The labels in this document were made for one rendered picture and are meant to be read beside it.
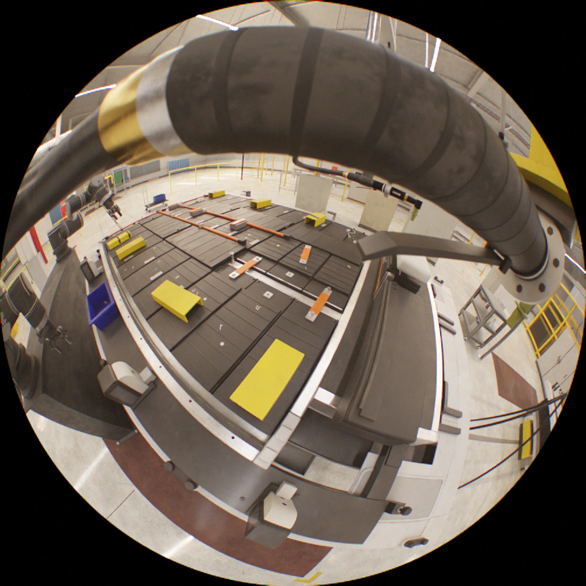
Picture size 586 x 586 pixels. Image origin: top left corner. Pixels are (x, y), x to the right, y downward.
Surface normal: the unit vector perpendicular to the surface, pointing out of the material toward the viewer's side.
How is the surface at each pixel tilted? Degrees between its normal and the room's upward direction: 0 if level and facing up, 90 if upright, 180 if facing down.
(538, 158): 90
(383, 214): 90
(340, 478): 0
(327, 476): 0
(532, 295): 90
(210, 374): 0
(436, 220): 90
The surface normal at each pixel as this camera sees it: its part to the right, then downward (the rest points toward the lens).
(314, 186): -0.49, 0.55
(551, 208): -0.99, -0.12
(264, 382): 0.14, -0.72
